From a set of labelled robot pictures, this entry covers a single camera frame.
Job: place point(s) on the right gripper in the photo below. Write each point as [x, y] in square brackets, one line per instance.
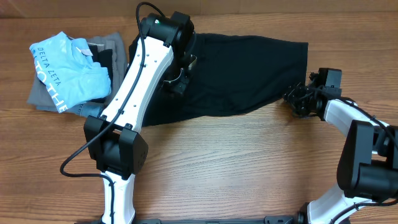
[297, 97]

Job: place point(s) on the black t-shirt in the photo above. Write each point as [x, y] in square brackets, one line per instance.
[233, 75]

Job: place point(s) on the grey folded garment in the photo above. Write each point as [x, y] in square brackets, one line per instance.
[118, 53]

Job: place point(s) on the black folded garment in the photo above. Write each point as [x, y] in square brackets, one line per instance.
[105, 59]

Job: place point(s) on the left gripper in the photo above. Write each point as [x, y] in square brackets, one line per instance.
[181, 86]

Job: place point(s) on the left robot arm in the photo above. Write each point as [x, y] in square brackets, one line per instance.
[114, 136]

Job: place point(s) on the light blue printed t-shirt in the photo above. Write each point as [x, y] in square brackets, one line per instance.
[66, 74]

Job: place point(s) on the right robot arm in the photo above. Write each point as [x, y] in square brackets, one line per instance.
[367, 170]

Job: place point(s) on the blue denim garment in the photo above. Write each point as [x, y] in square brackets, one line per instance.
[87, 109]

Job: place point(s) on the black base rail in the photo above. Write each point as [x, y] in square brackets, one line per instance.
[285, 219]

